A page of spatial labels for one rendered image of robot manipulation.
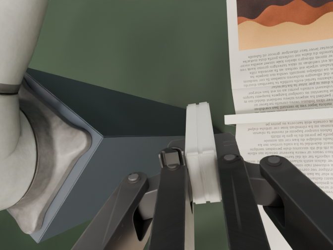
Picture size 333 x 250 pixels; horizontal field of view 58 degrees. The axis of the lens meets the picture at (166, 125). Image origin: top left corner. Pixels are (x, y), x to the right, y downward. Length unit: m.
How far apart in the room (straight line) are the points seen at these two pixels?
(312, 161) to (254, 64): 0.10
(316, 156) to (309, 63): 0.09
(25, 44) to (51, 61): 1.52
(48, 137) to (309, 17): 0.34
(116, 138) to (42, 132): 0.10
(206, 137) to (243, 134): 0.15
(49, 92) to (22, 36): 0.17
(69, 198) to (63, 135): 0.10
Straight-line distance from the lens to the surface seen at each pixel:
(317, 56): 0.31
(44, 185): 0.45
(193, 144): 0.15
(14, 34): 0.33
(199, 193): 0.16
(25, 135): 0.41
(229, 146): 0.16
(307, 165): 0.30
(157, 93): 1.48
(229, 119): 0.30
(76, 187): 0.48
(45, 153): 0.43
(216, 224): 1.45
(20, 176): 0.41
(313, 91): 0.31
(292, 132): 0.30
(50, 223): 0.50
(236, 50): 0.31
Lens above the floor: 1.36
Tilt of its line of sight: 69 degrees down
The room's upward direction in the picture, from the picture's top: 86 degrees counter-clockwise
